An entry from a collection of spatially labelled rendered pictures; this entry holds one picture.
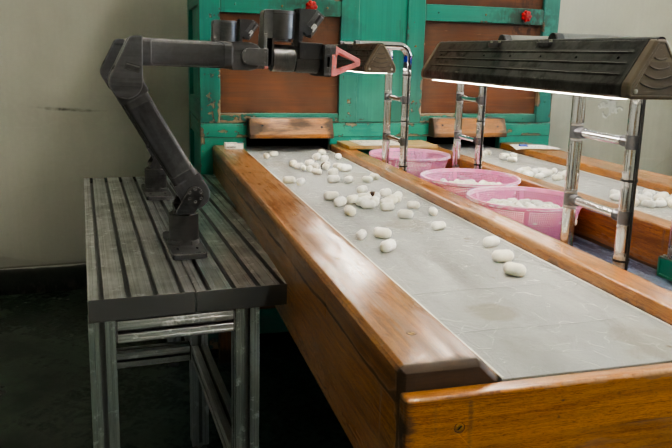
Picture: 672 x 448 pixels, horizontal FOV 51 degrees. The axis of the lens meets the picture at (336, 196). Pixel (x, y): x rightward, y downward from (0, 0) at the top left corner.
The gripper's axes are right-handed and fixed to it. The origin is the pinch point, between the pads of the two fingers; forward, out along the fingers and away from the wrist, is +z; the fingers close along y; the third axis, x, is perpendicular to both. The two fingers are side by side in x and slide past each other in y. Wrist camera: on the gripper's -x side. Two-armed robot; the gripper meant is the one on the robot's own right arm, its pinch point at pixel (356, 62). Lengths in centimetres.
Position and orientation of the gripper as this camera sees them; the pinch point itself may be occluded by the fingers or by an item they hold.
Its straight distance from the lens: 159.8
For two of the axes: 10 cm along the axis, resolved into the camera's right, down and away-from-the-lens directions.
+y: -3.4, -1.9, 9.2
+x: -0.5, 9.8, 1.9
